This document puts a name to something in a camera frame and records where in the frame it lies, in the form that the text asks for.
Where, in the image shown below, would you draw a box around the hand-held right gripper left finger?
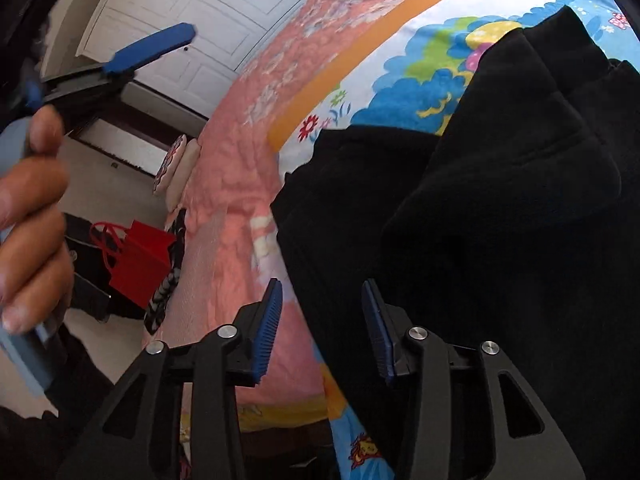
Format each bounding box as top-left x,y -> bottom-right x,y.
55,278 -> 284,480

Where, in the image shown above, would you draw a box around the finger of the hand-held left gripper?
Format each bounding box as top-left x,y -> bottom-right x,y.
40,22 -> 197,121
17,60 -> 46,116

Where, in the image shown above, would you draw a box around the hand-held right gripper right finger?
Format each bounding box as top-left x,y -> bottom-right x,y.
361,280 -> 586,480

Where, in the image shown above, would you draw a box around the black pants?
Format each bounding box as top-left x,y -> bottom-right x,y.
270,5 -> 640,480

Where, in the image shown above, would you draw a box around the person's left hand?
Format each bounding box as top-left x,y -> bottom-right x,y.
0,107 -> 76,337

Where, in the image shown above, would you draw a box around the white wardrobe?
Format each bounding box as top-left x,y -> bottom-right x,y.
75,0 -> 346,121

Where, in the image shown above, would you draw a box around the person's dark clothing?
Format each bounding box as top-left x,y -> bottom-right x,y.
0,325 -> 116,480

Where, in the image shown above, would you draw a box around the black bag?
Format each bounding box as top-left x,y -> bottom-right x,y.
62,212 -> 113,321

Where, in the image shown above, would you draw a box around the black white striped cloth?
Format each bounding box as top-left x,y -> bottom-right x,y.
144,207 -> 187,333

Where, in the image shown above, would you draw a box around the pink patterned cushion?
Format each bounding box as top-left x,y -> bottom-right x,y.
152,135 -> 201,211

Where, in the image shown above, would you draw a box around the red bag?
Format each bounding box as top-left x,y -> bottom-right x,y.
90,220 -> 177,311

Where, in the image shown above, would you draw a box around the pink floral blanket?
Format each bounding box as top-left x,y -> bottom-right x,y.
145,0 -> 581,411

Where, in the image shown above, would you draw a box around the cartoon printed bedsheet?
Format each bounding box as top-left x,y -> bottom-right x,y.
180,0 -> 640,480

